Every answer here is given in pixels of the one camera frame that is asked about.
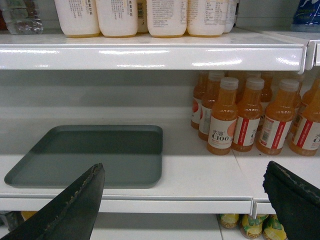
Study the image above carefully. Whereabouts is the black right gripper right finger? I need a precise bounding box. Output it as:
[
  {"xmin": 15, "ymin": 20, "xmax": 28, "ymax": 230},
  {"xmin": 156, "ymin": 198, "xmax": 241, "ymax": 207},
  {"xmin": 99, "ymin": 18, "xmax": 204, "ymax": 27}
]
[{"xmin": 262, "ymin": 161, "xmax": 320, "ymax": 240}]

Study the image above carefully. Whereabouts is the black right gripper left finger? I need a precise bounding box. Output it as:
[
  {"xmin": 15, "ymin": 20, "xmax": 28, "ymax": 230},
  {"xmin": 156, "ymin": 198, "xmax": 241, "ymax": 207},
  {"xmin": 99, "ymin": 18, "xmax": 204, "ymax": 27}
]
[{"xmin": 2, "ymin": 163, "xmax": 105, "ymax": 240}]

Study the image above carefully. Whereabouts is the grey rectangular serving tray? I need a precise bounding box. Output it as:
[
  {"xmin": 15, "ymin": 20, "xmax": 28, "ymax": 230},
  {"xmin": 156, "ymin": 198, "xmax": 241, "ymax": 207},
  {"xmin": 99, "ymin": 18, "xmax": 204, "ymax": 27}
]
[{"xmin": 4, "ymin": 125, "xmax": 163, "ymax": 189}]

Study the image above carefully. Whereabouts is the yellow tea bottle lower shelf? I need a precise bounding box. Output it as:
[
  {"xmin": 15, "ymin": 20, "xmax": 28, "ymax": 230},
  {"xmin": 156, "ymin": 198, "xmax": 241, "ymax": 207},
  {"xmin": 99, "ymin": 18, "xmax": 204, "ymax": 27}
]
[{"xmin": 239, "ymin": 214, "xmax": 269, "ymax": 240}]

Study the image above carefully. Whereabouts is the orange juice bottle far right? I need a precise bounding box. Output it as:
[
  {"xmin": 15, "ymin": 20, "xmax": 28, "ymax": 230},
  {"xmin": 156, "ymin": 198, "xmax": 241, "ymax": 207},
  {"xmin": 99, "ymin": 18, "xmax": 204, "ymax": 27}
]
[{"xmin": 289, "ymin": 86, "xmax": 320, "ymax": 157}]

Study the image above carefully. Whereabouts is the orange juice bottle red label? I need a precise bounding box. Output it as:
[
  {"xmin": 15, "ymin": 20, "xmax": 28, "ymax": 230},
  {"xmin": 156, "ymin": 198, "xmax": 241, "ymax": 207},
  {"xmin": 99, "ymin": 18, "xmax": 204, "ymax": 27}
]
[{"xmin": 231, "ymin": 77, "xmax": 265, "ymax": 152}]

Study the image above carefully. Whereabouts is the white middle shelf board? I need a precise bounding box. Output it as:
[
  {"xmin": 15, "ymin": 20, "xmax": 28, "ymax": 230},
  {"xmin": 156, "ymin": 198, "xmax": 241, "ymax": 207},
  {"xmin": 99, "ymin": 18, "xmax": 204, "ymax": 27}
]
[{"xmin": 0, "ymin": 139, "xmax": 320, "ymax": 220}]

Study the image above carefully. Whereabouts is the white shelf board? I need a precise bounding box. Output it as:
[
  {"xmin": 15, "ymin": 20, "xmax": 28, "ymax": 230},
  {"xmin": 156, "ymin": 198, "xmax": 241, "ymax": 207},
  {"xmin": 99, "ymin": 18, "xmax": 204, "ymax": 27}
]
[
  {"xmin": 0, "ymin": 27, "xmax": 320, "ymax": 74},
  {"xmin": 0, "ymin": 139, "xmax": 320, "ymax": 220}
]

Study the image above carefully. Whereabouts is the orange juice bottle C100 label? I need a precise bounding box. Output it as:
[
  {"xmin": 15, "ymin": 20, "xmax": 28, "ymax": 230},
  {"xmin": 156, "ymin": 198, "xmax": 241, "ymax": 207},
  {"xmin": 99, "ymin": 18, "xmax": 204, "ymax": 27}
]
[{"xmin": 206, "ymin": 77, "xmax": 239, "ymax": 156}]

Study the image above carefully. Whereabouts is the white upper shelf board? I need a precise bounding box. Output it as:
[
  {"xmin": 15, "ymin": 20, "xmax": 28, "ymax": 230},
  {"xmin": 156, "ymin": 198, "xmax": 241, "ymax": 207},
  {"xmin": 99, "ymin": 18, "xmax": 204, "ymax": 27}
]
[{"xmin": 0, "ymin": 27, "xmax": 320, "ymax": 74}]

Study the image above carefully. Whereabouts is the blue label drink bottle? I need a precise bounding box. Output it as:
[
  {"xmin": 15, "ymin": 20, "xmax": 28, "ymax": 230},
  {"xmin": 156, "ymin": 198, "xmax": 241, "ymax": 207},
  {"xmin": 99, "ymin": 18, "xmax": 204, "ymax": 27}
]
[{"xmin": 290, "ymin": 0, "xmax": 320, "ymax": 33}]

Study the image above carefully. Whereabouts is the white milk drink bottle left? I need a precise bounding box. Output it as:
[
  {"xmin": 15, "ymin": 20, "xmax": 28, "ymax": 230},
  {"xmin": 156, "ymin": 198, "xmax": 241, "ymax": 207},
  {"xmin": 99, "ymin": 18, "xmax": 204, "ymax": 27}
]
[{"xmin": 54, "ymin": 0, "xmax": 101, "ymax": 38}]

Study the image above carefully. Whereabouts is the white milk drink bottle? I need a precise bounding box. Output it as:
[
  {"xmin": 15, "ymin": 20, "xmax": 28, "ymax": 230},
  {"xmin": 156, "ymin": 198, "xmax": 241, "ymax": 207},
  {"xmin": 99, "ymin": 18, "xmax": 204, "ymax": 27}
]
[
  {"xmin": 187, "ymin": 0, "xmax": 229, "ymax": 38},
  {"xmin": 54, "ymin": 0, "xmax": 101, "ymax": 38},
  {"xmin": 146, "ymin": 0, "xmax": 188, "ymax": 38},
  {"xmin": 96, "ymin": 0, "xmax": 138, "ymax": 38}
]

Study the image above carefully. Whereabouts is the clear water bottle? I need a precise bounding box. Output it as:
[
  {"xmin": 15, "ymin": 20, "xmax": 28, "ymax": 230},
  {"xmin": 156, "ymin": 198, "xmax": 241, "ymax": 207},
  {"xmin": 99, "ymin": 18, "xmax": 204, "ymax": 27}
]
[{"xmin": 0, "ymin": 0, "xmax": 44, "ymax": 35}]

